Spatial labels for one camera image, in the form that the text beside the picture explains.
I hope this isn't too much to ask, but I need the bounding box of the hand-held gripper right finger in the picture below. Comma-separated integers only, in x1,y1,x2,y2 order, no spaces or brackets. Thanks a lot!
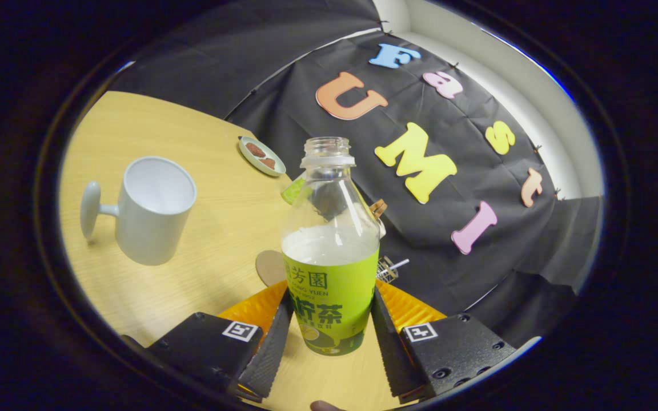
370,279,517,399

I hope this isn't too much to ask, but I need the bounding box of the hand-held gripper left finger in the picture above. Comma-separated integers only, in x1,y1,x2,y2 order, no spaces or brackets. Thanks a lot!
146,280,295,400

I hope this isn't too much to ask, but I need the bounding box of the round brown coaster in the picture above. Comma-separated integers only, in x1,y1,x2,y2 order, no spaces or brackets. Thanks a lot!
255,250,288,287

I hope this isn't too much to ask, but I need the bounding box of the green label juice bottle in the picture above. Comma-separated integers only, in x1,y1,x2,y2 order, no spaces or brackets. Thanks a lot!
280,136,381,356

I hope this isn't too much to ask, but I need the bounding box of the white cup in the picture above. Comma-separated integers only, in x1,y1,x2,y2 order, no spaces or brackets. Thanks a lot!
81,156,197,266

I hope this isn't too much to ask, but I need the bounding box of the capped tall green bottle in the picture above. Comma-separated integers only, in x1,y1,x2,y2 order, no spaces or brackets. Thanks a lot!
281,177,307,205

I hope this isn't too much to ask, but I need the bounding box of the black backdrop cloth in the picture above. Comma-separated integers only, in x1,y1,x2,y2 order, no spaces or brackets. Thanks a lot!
109,0,604,349

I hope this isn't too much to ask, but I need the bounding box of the wooden table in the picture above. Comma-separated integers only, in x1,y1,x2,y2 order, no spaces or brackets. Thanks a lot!
58,90,415,411

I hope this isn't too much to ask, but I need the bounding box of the pale green plate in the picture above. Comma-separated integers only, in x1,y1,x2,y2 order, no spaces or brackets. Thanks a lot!
239,136,287,178

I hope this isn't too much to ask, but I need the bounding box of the metal wire basket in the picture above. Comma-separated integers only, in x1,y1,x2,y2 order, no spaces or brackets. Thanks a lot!
376,257,399,284

